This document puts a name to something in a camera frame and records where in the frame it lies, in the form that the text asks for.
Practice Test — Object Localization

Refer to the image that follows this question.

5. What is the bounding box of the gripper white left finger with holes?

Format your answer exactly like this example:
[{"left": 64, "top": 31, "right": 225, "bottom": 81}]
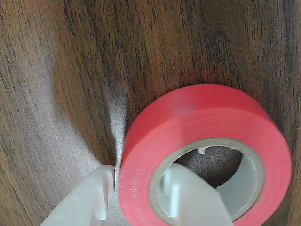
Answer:
[{"left": 39, "top": 164, "right": 116, "bottom": 226}]

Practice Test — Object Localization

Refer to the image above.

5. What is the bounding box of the red tape roll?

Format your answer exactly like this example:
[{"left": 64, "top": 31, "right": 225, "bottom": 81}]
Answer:
[{"left": 118, "top": 83, "right": 293, "bottom": 226}]

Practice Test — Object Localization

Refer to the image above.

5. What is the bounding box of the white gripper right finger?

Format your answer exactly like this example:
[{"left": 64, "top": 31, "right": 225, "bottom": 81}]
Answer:
[{"left": 162, "top": 163, "right": 234, "bottom": 226}]

